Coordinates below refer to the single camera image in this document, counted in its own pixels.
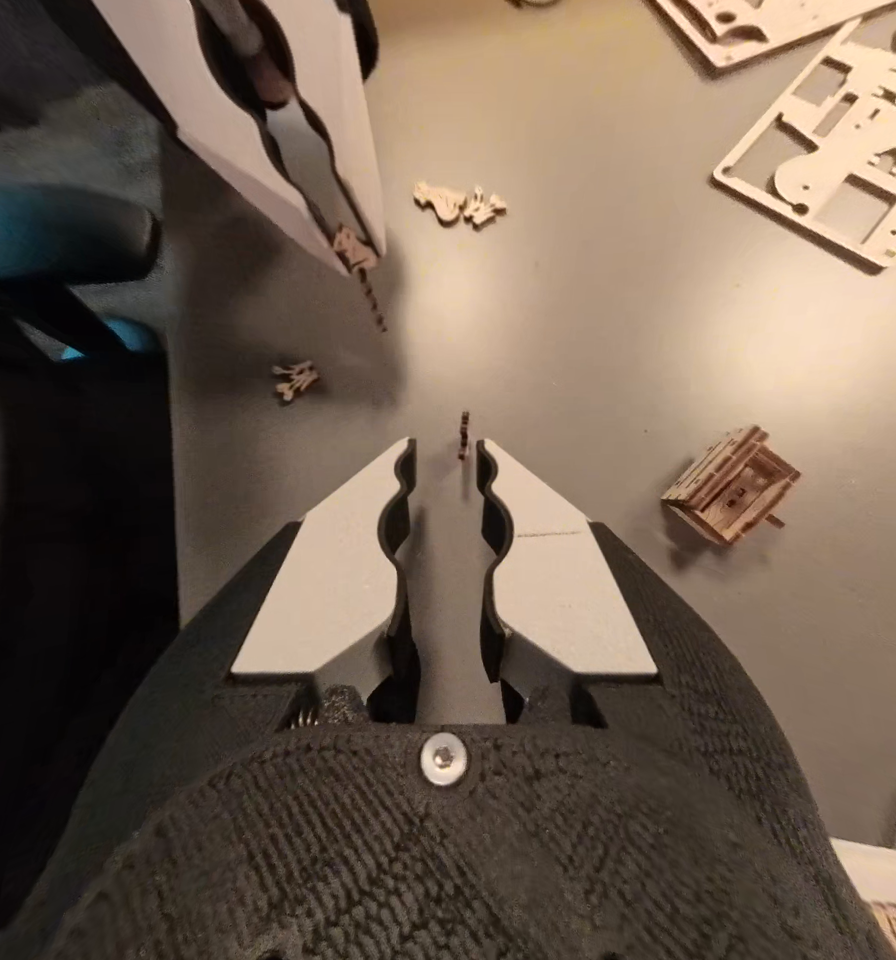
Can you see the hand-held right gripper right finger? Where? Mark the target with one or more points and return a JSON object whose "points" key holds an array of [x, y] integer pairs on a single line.
{"points": [[568, 600]]}

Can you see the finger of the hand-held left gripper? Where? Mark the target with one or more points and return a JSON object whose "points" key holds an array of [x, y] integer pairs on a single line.
{"points": [[335, 90], [185, 90]]}

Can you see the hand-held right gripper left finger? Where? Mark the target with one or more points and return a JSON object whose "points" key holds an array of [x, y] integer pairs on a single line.
{"points": [[320, 600]]}

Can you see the small wooden grass part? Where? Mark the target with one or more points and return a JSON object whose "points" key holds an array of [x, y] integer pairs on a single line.
{"points": [[485, 208], [354, 251], [296, 381]]}

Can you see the thin dark-edged wooden part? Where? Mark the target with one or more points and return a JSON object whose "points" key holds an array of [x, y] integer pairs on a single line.
{"points": [[463, 435]]}

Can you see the small wooden box model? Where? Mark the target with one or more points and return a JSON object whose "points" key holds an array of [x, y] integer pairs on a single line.
{"points": [[732, 487]]}

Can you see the wooden parts sheet, small cutouts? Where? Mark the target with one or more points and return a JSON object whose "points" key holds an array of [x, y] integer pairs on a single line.
{"points": [[717, 45]]}

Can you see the wooden parts sheet, large cutouts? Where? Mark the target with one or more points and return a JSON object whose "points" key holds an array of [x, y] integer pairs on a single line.
{"points": [[886, 253]]}

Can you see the person's left hand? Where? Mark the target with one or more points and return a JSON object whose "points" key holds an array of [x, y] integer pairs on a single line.
{"points": [[271, 82]]}

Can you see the small wooden cat part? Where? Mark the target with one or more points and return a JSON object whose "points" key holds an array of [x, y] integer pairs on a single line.
{"points": [[444, 202]]}

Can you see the white instruction booklet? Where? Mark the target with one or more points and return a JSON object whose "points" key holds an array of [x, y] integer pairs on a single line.
{"points": [[882, 877]]}

